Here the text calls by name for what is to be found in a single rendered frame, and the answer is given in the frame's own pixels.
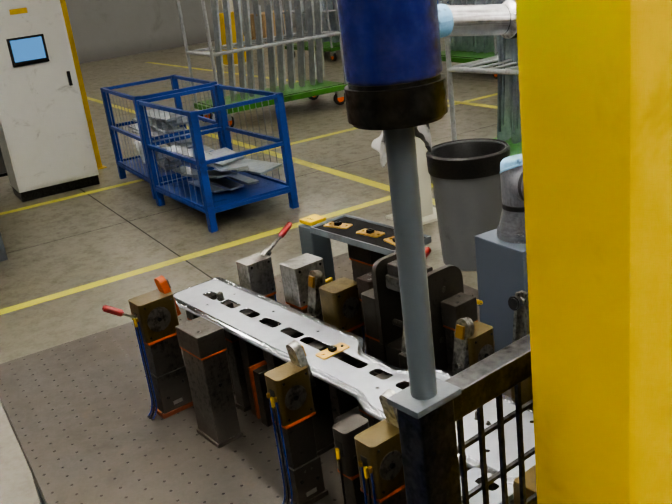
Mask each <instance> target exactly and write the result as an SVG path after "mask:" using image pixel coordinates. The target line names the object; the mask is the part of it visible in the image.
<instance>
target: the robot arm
mask: <svg viewBox="0 0 672 504"><path fill-rule="evenodd" d="M437 5H438V18H439V32H440V38H442V37H453V36H485V35H501V36H502V37H504V38H506V39H517V21H516V0H506V1H504V2H503V3H502V4H487V5H446V4H437ZM414 131H415V137H418V138H421V140H422V141H423V142H424V144H425V147H426V149H427V150H428V151H429V153H431V152H432V141H431V133H430V127H429V124H425V125H421V126H416V127H414ZM372 148H373V149H375V150H377V151H378V152H380V163H381V167H385V165H386V164H387V157H386V147H385V137H384V130H382V133H381V135H380V137H378V138H376V139H374V140H373V142H372ZM499 173H500V177H501V196H502V213H501V217H500V222H499V225H498V227H497V237H498V238H499V239H500V240H502V241H504V242H508V243H516V244H526V230H525V207H524V184H523V160H522V154H518V155H513V156H509V157H506V158H504V159H503V160H502V161H501V163H500V172H499Z"/></svg>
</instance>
